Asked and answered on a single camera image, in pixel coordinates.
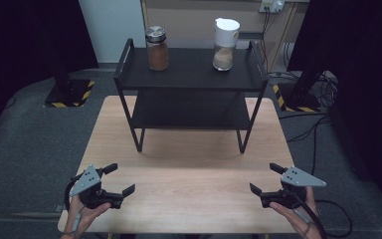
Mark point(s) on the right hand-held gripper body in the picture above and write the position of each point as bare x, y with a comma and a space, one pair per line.
300, 178

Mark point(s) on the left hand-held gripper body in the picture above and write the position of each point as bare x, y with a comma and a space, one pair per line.
87, 180

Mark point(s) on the black two-tier metal shelf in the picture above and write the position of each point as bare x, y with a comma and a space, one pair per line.
192, 76

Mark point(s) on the glass spice jar metal lid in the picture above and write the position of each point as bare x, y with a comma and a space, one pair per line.
157, 49

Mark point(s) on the glass seasoning jar white lid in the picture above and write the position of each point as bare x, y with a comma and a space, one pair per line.
225, 43

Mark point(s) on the person's left hand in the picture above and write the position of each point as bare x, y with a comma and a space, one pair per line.
87, 215

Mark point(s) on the person's right hand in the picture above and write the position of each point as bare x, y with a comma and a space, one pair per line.
298, 217

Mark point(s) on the black stand base hazard stripes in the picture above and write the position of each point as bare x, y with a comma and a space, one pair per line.
69, 94
300, 99

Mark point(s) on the dark curtain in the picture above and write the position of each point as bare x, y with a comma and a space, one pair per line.
368, 83
30, 40

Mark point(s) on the beige wooden cabinet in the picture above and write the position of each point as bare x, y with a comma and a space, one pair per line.
185, 20

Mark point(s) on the white wall power socket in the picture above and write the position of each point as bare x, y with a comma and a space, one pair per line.
272, 5

